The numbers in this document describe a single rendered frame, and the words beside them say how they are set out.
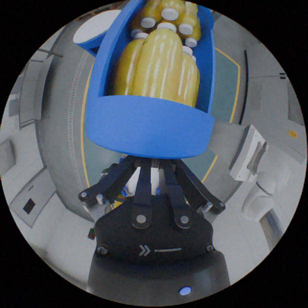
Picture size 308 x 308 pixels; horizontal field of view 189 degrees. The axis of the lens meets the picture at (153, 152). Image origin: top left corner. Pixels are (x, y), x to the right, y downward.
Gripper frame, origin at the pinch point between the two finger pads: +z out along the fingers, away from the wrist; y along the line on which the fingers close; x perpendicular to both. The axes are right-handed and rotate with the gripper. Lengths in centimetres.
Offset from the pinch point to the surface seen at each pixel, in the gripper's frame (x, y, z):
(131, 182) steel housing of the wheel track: -32.0, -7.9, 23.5
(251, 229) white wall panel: -156, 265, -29
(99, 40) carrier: 42, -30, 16
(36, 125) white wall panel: -16, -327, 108
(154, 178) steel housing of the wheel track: -26.5, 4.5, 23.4
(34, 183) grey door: -177, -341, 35
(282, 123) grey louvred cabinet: 55, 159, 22
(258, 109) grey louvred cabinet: 66, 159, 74
